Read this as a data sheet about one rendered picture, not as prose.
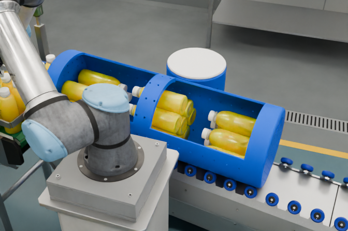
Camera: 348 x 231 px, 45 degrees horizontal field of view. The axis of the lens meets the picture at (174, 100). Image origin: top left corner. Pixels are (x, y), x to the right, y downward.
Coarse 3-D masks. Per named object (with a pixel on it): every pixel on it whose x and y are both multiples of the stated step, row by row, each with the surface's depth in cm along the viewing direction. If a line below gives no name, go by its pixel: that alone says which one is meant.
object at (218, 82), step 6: (168, 72) 196; (180, 78) 191; (186, 78) 190; (210, 78) 190; (216, 78) 191; (222, 78) 195; (204, 84) 190; (210, 84) 191; (216, 84) 193; (222, 84) 198; (222, 90) 200
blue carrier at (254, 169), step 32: (64, 64) 160; (96, 64) 178; (160, 96) 146; (192, 96) 165; (224, 96) 155; (192, 128) 167; (256, 128) 132; (192, 160) 144; (224, 160) 136; (256, 160) 131
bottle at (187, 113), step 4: (188, 100) 156; (192, 100) 158; (188, 104) 155; (192, 104) 159; (188, 108) 157; (192, 108) 160; (184, 112) 155; (188, 112) 158; (184, 116) 156; (188, 116) 158
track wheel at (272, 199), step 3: (267, 195) 142; (270, 195) 141; (273, 195) 141; (276, 195) 141; (267, 198) 142; (270, 198) 141; (273, 198) 141; (276, 198) 141; (267, 201) 142; (270, 201) 141; (273, 201) 141; (276, 201) 141; (270, 204) 141; (273, 204) 141; (276, 204) 141
